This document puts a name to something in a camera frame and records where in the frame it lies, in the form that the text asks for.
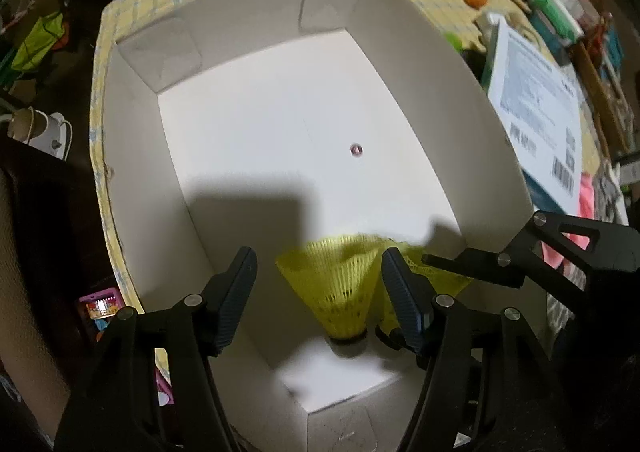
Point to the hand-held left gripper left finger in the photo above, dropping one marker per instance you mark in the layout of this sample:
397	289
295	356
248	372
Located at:
240	292

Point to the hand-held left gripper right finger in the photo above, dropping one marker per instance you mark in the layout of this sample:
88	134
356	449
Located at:
400	302

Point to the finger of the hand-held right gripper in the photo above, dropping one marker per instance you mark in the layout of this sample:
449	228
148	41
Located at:
480	264

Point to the yellow shuttlecock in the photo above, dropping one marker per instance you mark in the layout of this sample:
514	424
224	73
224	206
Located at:
330	292
435	283

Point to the white printed package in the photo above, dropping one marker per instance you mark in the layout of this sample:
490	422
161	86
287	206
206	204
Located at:
540	82

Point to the white cardboard box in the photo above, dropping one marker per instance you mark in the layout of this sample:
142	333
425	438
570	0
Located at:
300	107

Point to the pink cloth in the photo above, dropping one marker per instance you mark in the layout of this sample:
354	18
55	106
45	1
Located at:
585	192

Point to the pink toy box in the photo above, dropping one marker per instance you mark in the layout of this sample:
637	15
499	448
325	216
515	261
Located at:
102	307

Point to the small round bead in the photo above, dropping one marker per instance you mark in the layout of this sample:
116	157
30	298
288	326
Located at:
356	149

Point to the green plastic item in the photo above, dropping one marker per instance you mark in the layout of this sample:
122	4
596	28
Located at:
452	40

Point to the white and grey toy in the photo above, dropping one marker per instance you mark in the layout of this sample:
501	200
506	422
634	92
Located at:
487	23

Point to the white stand with cardboard roll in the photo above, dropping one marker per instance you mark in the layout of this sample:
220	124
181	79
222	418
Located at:
35	129

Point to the green packet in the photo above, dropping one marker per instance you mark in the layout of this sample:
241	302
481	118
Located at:
552	12

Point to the green bag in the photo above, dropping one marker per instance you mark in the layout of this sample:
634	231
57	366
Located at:
37	37

